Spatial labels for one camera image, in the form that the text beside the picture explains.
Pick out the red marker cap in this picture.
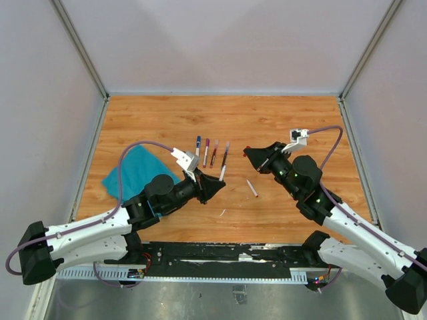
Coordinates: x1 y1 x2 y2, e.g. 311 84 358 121
243 146 251 157

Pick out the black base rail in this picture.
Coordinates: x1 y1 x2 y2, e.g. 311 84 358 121
105 242 328 280

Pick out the teal cloth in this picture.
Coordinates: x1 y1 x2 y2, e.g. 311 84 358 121
102 141 180 220

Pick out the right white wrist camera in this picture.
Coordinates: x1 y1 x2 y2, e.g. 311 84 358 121
282 129 310 154

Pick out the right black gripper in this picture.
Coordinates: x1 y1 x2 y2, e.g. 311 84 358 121
245 141 300 198

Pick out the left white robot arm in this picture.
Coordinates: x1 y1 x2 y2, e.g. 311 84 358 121
17 169 226 285

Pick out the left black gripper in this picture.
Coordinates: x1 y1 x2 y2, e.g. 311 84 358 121
160 168 226 215

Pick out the thin white red-end pen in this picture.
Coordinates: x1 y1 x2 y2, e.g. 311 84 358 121
220 165 226 181

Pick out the pink transparent gel pen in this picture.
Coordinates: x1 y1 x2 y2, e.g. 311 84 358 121
209 148 218 169

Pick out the white pen red end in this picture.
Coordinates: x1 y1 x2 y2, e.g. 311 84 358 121
246 179 259 197

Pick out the blue gel pen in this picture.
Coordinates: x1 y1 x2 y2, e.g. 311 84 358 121
221 148 229 167

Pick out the white whiteboard marker purple end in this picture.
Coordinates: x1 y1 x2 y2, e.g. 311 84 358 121
203 148 209 168

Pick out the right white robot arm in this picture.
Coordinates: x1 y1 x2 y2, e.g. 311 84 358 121
244 142 426 315

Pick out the white blue deli marker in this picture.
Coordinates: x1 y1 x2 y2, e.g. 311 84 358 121
195 146 201 158

